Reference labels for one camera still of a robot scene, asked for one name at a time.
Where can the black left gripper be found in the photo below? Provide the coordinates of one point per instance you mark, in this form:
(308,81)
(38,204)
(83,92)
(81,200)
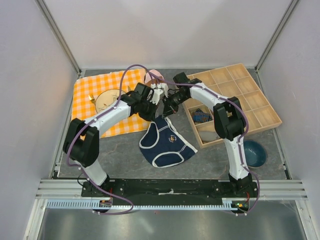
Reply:
(150,116)

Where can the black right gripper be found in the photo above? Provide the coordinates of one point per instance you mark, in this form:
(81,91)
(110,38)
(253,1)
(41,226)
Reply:
(167,110)

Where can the navy blue white-trimmed underwear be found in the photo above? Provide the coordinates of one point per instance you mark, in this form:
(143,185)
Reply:
(163,147)

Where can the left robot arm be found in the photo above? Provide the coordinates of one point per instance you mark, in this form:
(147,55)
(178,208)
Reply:
(82,142)

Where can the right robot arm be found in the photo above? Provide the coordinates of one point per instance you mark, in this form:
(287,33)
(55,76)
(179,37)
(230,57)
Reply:
(230,122)

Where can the navy striped rolled underwear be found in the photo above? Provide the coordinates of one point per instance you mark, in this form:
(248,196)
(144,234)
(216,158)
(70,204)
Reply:
(199,116)

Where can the pink underwear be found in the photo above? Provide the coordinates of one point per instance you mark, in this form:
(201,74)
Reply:
(150,76)

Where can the grey rolled underwear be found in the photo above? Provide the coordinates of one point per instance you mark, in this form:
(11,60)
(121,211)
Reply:
(208,136)

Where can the bird-painted ceramic plate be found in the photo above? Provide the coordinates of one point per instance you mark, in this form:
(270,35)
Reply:
(107,98)

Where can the gold fork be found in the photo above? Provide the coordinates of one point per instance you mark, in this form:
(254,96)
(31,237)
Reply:
(92,99)

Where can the yellow checkered cloth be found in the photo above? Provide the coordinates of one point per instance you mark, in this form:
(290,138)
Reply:
(82,108)

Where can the wooden compartment tray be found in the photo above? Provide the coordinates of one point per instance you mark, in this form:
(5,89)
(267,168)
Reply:
(233,81)

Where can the blue ceramic bowl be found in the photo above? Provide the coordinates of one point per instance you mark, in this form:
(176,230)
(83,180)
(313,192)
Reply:
(255,154)

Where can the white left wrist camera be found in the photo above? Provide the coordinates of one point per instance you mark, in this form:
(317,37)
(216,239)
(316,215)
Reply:
(158,89)

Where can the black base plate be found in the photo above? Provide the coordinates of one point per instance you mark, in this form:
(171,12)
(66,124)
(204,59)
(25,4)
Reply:
(179,191)

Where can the aluminium front rail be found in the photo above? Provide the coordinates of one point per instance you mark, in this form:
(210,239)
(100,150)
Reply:
(269,189)

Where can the white cable duct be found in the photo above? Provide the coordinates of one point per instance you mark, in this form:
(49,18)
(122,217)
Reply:
(95,204)

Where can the aluminium frame post right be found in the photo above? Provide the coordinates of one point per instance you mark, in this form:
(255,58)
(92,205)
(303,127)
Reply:
(276,33)

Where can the aluminium frame post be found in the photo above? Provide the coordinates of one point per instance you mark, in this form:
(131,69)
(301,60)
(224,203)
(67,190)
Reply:
(58,35)
(276,33)

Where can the aluminium frame post left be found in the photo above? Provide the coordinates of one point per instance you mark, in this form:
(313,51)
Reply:
(58,35)

